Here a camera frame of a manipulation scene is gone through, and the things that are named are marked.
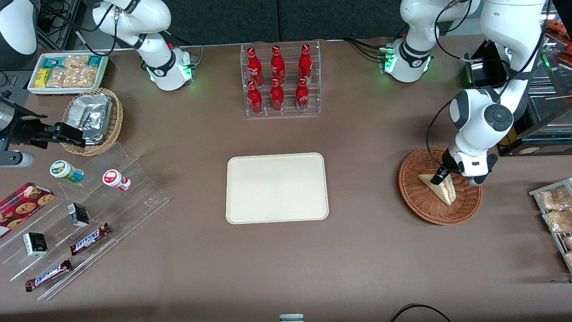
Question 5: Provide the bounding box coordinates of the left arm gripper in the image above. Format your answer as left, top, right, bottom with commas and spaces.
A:
431, 145, 488, 186

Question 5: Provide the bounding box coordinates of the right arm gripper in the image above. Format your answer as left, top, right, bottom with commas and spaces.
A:
8, 109, 86, 149

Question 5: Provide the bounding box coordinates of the triangular sandwich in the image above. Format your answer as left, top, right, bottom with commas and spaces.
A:
418, 170, 457, 206

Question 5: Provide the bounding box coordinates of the brown wicker basket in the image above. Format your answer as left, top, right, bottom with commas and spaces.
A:
399, 147, 483, 225

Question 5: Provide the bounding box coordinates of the light wicker basket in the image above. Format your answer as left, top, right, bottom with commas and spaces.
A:
62, 88, 124, 156

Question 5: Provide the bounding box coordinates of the white rectangular snack tray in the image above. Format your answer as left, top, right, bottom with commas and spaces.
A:
28, 53, 109, 96

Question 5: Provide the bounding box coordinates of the cream plastic tray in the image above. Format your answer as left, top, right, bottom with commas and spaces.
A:
226, 153, 329, 225

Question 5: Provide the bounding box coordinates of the green lid snack cup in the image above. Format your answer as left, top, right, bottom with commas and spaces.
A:
50, 160, 84, 183

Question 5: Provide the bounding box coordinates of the clear bag of crackers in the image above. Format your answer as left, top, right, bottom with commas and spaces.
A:
47, 67, 67, 88
63, 55, 90, 69
65, 66, 97, 88

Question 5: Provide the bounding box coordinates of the red lid snack cup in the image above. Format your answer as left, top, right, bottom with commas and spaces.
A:
102, 169, 131, 192

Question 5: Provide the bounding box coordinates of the small black white box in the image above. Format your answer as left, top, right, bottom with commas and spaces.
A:
67, 203, 90, 227
23, 232, 48, 256

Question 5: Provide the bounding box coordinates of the red tartan cookie box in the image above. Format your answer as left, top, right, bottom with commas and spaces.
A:
0, 182, 55, 239

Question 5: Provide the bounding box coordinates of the clear acrylic stepped stand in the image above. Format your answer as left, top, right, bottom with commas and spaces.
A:
0, 142, 170, 301

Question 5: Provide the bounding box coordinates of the Snickers chocolate bar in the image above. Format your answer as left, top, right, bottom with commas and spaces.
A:
25, 259, 73, 292
70, 223, 112, 256

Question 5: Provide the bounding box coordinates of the black food warmer case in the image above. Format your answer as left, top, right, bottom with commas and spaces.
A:
465, 9, 572, 156

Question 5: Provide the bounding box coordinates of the dark equipment rack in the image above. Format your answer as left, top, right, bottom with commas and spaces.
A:
38, 0, 90, 50

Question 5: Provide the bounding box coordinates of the red cola bottle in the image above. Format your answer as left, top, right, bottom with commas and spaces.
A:
247, 47, 264, 86
270, 79, 285, 112
247, 81, 263, 114
295, 77, 310, 112
299, 44, 312, 84
270, 46, 286, 85

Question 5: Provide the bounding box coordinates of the clear acrylic bottle rack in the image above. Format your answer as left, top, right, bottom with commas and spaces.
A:
240, 40, 321, 118

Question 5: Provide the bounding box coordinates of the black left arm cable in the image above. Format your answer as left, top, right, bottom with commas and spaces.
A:
425, 0, 551, 177

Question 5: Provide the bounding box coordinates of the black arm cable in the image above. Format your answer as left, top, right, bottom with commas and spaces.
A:
39, 0, 123, 56
425, 0, 551, 177

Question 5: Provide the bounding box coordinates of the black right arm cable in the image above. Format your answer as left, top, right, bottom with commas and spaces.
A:
39, 0, 123, 56

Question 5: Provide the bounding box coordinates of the black floor cable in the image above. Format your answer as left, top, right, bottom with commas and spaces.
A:
390, 304, 452, 322

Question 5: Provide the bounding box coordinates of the grey wire rack tray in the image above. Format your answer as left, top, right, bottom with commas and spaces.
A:
529, 178, 572, 273

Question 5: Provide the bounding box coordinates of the black base cable bundle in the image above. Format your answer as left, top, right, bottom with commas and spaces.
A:
343, 38, 387, 62

